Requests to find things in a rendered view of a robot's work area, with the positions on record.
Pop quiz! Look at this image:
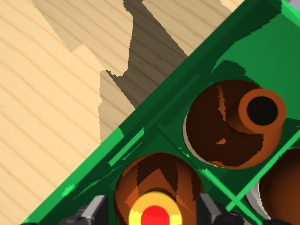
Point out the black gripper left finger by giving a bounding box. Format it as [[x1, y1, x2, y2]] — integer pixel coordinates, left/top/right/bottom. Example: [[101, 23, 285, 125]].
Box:
[[20, 195, 109, 225]]

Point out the green divided crate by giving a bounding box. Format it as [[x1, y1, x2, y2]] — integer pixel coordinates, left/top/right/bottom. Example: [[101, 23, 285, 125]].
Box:
[[21, 0, 300, 225]]

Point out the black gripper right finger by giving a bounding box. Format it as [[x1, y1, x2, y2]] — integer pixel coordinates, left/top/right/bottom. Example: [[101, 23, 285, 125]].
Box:
[[196, 194, 292, 225]]

